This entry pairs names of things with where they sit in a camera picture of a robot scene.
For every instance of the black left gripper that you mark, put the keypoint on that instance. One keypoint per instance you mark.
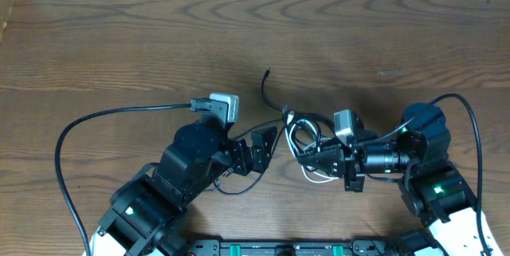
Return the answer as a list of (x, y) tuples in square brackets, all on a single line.
[(242, 164)]

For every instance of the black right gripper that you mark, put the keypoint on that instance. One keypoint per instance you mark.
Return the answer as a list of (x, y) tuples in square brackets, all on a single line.
[(340, 161)]

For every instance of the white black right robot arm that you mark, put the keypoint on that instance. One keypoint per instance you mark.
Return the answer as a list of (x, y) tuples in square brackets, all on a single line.
[(431, 187)]

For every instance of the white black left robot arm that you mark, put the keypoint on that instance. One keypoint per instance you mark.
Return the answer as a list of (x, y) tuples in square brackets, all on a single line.
[(146, 213)]

